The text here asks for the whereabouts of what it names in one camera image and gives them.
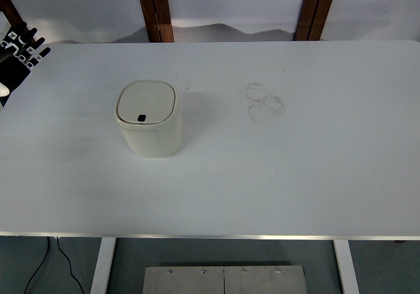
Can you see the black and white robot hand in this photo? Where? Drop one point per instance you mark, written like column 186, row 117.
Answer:
column 19, row 57

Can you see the cream plastic trash can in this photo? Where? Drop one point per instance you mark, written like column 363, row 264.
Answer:
column 148, row 115

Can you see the left white table leg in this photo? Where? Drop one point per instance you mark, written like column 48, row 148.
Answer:
column 103, row 266

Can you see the white table leg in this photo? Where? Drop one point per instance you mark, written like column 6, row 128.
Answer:
column 345, row 265
column 103, row 266

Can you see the right white table leg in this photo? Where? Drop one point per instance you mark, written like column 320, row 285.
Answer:
column 345, row 265

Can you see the far left brown wooden post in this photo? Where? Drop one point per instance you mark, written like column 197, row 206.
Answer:
column 11, row 13

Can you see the brown wooden post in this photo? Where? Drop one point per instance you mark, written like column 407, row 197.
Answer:
column 312, row 19
column 157, row 18
column 11, row 13

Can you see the right brown wooden post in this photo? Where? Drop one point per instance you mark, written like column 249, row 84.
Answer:
column 312, row 19

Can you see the metal base plate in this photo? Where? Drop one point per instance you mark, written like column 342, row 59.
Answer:
column 225, row 279

